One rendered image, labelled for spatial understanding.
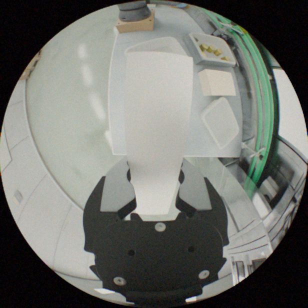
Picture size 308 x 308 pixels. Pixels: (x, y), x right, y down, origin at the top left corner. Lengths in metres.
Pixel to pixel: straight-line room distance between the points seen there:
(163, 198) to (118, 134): 0.40
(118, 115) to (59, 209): 3.07
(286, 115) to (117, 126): 0.95
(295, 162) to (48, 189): 3.85
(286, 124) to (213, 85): 0.52
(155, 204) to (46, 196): 3.04
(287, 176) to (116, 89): 1.14
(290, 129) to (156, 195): 0.75
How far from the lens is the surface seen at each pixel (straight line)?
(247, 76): 0.65
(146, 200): 0.16
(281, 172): 0.90
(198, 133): 0.53
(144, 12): 0.59
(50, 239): 3.28
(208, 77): 0.46
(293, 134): 0.74
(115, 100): 0.48
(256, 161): 0.75
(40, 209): 3.08
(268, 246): 0.66
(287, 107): 0.74
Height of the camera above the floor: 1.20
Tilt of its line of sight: 61 degrees down
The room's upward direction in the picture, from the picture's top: 177 degrees clockwise
